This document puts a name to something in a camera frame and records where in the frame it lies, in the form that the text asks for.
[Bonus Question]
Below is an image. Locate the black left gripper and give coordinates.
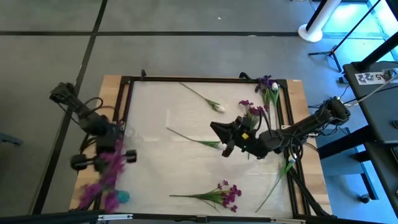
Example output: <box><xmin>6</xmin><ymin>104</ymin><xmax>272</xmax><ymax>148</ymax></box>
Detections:
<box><xmin>70</xmin><ymin>136</ymin><xmax>138</xmax><ymax>174</ymax></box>

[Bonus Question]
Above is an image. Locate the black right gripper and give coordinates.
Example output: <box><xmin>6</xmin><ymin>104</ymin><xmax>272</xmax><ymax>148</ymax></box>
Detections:
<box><xmin>210</xmin><ymin>116</ymin><xmax>266</xmax><ymax>159</ymax></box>

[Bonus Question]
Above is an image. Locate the magenta artificial flower bunch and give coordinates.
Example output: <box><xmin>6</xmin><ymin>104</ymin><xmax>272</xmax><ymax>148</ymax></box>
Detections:
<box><xmin>77</xmin><ymin>138</ymin><xmax>126</xmax><ymax>214</ymax></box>
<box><xmin>169</xmin><ymin>179</ymin><xmax>243</xmax><ymax>213</ymax></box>
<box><xmin>238</xmin><ymin>99</ymin><xmax>271</xmax><ymax>131</ymax></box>

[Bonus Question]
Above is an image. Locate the clear glass vase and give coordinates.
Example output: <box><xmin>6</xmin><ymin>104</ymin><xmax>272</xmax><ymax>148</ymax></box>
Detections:
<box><xmin>123</xmin><ymin>123</ymin><xmax>141</xmax><ymax>141</ymax></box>

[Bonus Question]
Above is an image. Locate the teal textured glass vase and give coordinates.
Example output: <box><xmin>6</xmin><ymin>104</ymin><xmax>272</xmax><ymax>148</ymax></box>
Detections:
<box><xmin>116</xmin><ymin>190</ymin><xmax>131</xmax><ymax>205</ymax></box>

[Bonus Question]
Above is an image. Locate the dark violet artificial flower bunch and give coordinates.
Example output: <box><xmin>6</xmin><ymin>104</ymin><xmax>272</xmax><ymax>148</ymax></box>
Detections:
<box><xmin>254</xmin><ymin>74</ymin><xmax>274</xmax><ymax>108</ymax></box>

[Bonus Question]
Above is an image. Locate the white table mat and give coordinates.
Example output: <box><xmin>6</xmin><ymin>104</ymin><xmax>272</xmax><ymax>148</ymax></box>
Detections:
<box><xmin>110</xmin><ymin>80</ymin><xmax>295</xmax><ymax>218</ymax></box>

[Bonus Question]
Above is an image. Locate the grey-blue chair leg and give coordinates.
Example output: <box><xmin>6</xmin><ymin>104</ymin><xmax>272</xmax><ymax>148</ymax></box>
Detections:
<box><xmin>0</xmin><ymin>132</ymin><xmax>24</xmax><ymax>146</ymax></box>

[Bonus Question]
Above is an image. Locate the white pillar with round base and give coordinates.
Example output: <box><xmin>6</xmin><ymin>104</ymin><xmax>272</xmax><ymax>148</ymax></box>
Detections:
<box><xmin>297</xmin><ymin>0</ymin><xmax>343</xmax><ymax>43</ymax></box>

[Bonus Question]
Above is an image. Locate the black tripod stand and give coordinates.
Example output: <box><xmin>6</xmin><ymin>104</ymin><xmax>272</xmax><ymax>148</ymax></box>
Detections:
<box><xmin>307</xmin><ymin>0</ymin><xmax>382</xmax><ymax>73</ymax></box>

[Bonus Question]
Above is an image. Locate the white paper label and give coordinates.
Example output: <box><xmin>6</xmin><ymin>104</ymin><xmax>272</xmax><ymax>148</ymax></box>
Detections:
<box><xmin>354</xmin><ymin>71</ymin><xmax>387</xmax><ymax>85</ymax></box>

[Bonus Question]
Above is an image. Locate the black desk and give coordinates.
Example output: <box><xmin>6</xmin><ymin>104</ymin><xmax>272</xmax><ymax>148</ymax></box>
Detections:
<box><xmin>317</xmin><ymin>60</ymin><xmax>398</xmax><ymax>206</ymax></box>

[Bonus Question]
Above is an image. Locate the black aluminium table frame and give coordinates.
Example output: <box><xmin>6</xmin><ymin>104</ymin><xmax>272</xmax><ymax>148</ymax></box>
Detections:
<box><xmin>93</xmin><ymin>75</ymin><xmax>330</xmax><ymax>218</ymax></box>

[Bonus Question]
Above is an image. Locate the silver metal bracket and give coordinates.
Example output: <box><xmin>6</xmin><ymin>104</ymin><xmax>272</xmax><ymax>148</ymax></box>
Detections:
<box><xmin>97</xmin><ymin>213</ymin><xmax>134</xmax><ymax>222</ymax></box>

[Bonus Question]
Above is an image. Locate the black camera mount beam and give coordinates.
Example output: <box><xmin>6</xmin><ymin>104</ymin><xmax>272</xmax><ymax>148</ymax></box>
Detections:
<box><xmin>0</xmin><ymin>210</ymin><xmax>398</xmax><ymax>224</ymax></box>

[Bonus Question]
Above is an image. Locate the white cable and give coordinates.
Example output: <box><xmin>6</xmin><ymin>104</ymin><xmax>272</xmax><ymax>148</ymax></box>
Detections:
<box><xmin>341</xmin><ymin>73</ymin><xmax>398</xmax><ymax>108</ymax></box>

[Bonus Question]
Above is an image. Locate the black diagonal post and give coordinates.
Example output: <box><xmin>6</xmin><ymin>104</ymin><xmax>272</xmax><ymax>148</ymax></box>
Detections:
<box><xmin>354</xmin><ymin>30</ymin><xmax>398</xmax><ymax>72</ymax></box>

